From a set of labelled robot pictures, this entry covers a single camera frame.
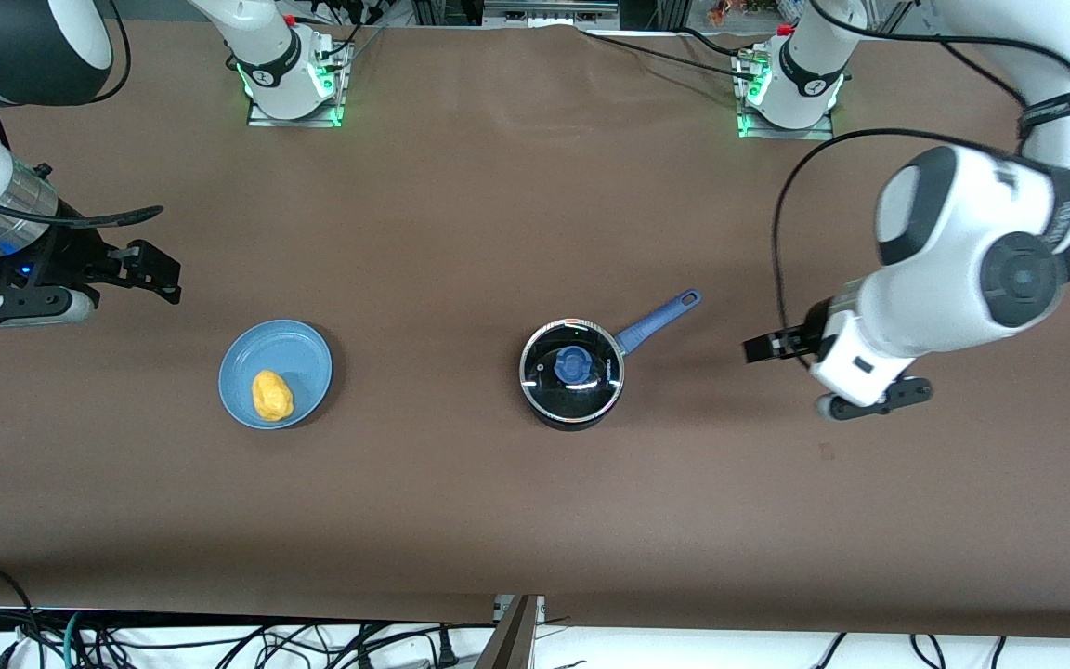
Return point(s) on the small orange object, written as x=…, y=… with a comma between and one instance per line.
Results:
x=725, y=11

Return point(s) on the yellow potato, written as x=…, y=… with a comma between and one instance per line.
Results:
x=272, y=396

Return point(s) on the brown table cover sheet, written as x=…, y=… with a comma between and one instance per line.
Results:
x=498, y=232

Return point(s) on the glass lid with blue knob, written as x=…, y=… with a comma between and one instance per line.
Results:
x=554, y=386

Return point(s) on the black power plug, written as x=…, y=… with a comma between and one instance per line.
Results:
x=447, y=650

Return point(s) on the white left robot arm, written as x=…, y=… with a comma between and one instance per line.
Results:
x=962, y=232

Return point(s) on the blue round plate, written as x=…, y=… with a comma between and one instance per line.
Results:
x=298, y=360

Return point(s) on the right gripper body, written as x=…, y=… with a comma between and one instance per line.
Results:
x=61, y=258

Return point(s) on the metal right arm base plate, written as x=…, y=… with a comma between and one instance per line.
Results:
x=261, y=117

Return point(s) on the metal bracket post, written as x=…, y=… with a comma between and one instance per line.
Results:
x=512, y=641

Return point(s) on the black device box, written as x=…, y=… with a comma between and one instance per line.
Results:
x=544, y=11

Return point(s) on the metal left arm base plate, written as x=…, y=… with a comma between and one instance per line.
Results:
x=750, y=128

